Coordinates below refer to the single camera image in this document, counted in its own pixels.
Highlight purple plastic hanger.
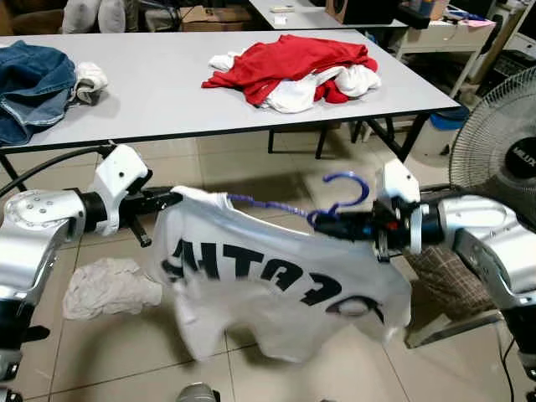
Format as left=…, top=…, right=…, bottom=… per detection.
left=226, top=172, right=372, bottom=229

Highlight white t-shirt black print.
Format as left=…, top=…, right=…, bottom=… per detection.
left=142, top=186, right=414, bottom=363

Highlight white folding table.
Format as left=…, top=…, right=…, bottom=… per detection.
left=0, top=29, right=462, bottom=182

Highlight blue topped round bin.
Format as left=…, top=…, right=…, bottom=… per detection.
left=412, top=107, right=471, bottom=165

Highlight white crumpled garment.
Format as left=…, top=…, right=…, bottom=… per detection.
left=258, top=64, right=383, bottom=115

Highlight grey white rolled cloth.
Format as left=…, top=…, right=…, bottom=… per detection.
left=73, top=60, right=111, bottom=106

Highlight black standing fan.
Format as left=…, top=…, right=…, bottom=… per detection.
left=449, top=67, right=536, bottom=198

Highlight red cotton shirt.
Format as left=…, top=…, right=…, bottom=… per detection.
left=201, top=33, right=380, bottom=108

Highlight blue denim jeans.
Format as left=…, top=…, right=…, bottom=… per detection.
left=0, top=40, right=79, bottom=148

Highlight brown cardboard box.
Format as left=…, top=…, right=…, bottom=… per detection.
left=179, top=4, right=253, bottom=34

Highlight grey robot leg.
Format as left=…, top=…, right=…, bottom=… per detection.
left=175, top=383, right=221, bottom=402

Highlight grey white pillow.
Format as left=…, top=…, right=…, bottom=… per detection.
left=62, top=0, right=100, bottom=34
left=96, top=0, right=129, bottom=35

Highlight white desk with drawer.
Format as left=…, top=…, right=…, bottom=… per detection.
left=393, top=13, right=496, bottom=85

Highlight white office table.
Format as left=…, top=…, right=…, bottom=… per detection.
left=248, top=0, right=420, bottom=31

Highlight wooden black speaker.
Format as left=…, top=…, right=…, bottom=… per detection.
left=324, top=0, right=395, bottom=25

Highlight black bar-shaped device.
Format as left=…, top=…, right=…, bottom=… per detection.
left=397, top=7, right=441, bottom=31

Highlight pink paper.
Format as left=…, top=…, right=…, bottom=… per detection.
left=456, top=18, right=496, bottom=29

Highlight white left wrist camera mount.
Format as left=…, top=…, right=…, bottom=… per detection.
left=90, top=144, right=152, bottom=236

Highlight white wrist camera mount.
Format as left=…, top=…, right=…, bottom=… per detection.
left=374, top=159, right=425, bottom=261
left=90, top=144, right=152, bottom=236

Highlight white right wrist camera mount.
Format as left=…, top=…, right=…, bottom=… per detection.
left=374, top=159, right=425, bottom=261

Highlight brown checked metal-frame chair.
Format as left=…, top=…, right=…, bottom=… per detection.
left=405, top=243, right=508, bottom=349

